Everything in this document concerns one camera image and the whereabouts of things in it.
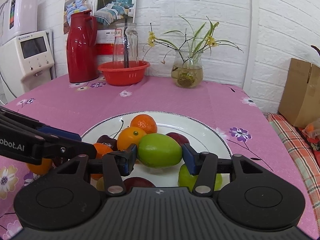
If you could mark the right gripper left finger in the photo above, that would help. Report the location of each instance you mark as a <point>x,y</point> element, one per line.
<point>113,166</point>

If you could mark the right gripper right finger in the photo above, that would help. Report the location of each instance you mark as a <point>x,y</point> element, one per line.
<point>206,166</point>

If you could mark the orange with green stem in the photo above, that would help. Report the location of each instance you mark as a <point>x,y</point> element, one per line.
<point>130,135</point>

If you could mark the dark red plum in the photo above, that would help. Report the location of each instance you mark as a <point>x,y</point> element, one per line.
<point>179,138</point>

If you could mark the green apple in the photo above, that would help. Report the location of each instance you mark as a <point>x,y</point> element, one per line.
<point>185,179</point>
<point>159,151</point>

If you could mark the kiwi fruit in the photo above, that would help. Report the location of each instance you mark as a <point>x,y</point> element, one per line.
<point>100,184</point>

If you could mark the red apple in plate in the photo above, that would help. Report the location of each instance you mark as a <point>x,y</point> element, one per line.
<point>131,182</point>

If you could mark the dark red cherry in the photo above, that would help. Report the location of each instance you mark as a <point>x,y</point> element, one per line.
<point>110,141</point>

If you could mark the green apple in plate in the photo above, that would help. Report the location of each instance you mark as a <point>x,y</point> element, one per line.
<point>185,179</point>

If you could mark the white oval plate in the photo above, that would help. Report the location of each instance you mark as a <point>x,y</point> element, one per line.
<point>202,138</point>

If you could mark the pink floral tablecloth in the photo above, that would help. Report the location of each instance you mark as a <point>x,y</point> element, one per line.
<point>227,109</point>

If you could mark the white water dispenser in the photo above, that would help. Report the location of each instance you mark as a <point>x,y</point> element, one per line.
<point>27,61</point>

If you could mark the red plastic basket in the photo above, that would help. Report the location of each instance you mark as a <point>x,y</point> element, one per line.
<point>116,74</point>

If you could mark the glass vase with plant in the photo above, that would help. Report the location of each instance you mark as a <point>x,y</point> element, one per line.
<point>183,49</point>

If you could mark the red thermos jug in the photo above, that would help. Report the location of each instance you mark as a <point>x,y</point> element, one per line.
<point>81,58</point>

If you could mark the plaid red cloth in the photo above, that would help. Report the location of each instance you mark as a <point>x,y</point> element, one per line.
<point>302,155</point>

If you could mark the brown cardboard box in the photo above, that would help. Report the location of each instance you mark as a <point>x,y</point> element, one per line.
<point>299,103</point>

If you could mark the clear plastic bag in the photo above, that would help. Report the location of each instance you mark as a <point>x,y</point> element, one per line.
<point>312,131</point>

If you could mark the clear glass pitcher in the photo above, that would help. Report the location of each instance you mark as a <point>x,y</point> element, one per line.
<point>125,47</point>

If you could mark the dark purple leaf plant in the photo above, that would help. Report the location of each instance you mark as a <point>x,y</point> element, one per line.
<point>316,49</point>

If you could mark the white wall appliance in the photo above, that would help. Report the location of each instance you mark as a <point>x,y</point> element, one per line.
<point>18,17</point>

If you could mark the bedding poster on wall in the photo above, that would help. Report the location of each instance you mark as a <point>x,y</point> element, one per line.
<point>107,13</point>

